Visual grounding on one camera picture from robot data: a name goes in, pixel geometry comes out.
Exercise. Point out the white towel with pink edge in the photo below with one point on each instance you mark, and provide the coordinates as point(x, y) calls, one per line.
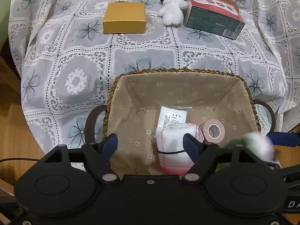
point(173, 143)

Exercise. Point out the white lace floral tablecloth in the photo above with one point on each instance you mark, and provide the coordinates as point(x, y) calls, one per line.
point(70, 51)

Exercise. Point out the white labelled plastic packet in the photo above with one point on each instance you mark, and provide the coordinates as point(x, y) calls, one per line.
point(172, 117)

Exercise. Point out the gold cardboard box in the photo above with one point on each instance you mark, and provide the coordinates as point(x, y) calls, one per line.
point(125, 16)

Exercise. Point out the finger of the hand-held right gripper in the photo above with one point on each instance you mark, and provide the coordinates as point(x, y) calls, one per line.
point(291, 173)
point(283, 137)

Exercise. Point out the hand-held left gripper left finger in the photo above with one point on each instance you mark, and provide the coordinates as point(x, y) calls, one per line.
point(109, 144)

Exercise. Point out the green fabric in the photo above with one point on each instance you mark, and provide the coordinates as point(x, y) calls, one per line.
point(4, 9)

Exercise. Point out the green white plush toy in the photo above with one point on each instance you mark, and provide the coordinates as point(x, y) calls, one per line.
point(256, 144)

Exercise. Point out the red and green carton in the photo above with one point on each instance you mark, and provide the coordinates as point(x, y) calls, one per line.
point(212, 14)

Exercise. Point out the black elastic band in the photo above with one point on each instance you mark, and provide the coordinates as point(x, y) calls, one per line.
point(172, 153)

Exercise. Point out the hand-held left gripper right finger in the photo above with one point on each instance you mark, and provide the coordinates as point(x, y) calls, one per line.
point(191, 145)

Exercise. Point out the beige tape roll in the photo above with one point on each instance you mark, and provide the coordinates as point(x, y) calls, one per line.
point(213, 131)

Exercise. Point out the woven basket with fabric liner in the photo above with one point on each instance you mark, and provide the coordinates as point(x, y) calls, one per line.
point(145, 98)

